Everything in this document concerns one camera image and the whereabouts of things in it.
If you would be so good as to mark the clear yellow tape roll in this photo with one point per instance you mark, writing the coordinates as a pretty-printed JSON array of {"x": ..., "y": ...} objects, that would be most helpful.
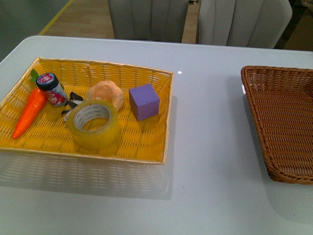
[{"x": 90, "y": 110}]

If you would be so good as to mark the brown wicker basket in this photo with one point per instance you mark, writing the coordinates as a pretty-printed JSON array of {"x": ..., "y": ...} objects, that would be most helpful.
[{"x": 281, "y": 105}]

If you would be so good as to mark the yellow woven basket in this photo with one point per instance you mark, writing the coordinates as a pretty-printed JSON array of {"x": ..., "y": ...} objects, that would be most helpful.
[{"x": 95, "y": 129}]

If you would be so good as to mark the purple foam cube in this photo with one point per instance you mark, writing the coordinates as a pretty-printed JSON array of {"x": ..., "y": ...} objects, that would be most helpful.
[{"x": 144, "y": 102}]

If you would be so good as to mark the toy croissant bread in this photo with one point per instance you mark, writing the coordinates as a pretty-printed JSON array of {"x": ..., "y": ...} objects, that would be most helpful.
[{"x": 107, "y": 91}]

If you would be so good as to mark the toy panda figure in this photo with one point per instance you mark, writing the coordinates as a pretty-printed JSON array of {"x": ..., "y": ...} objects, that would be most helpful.
[{"x": 74, "y": 100}]

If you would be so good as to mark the left grey chair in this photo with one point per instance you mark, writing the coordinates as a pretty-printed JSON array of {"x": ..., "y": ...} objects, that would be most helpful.
[{"x": 148, "y": 20}]

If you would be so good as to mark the grey chair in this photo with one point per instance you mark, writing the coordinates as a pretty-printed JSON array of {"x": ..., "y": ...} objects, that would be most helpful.
[
  {"x": 148, "y": 20},
  {"x": 242, "y": 23}
]

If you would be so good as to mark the small red label bottle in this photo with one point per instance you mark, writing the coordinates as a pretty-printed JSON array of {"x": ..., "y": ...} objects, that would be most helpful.
[{"x": 49, "y": 84}]

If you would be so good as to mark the orange toy carrot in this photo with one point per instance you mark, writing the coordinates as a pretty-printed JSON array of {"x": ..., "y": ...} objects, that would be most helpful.
[{"x": 35, "y": 103}]

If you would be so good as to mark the right grey chair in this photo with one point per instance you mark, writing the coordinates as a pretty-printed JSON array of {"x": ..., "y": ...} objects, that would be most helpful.
[{"x": 242, "y": 23}]

